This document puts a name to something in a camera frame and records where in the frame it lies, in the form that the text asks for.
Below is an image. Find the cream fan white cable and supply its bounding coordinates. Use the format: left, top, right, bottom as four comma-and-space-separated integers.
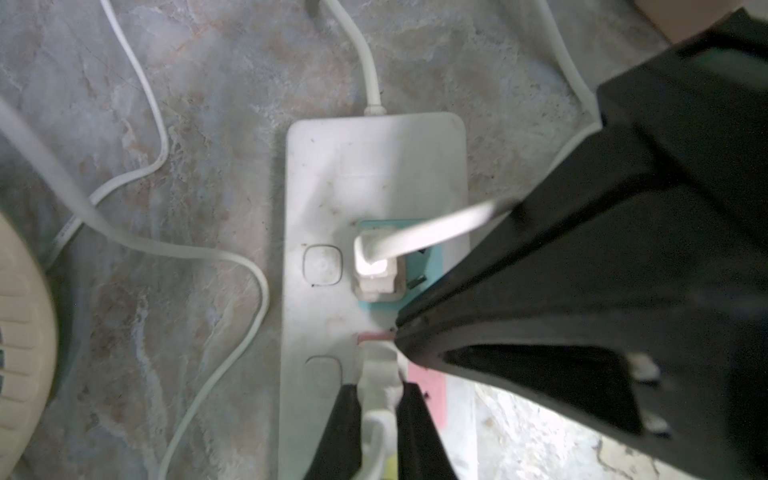
0, 0, 404, 480

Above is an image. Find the power strip white cord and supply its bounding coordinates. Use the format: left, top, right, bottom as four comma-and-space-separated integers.
320, 0, 388, 117

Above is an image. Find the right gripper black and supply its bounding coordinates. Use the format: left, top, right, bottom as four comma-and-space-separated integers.
395, 9, 767, 479

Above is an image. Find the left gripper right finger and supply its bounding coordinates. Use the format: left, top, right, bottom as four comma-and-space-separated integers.
396, 383, 458, 480

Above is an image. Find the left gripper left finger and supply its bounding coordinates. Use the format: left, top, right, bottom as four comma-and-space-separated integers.
304, 384, 362, 480

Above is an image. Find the cream round desk fan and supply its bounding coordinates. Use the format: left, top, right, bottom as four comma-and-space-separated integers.
1, 216, 58, 478

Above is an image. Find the white fan power cable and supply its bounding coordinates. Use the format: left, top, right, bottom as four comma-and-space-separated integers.
350, 0, 604, 303

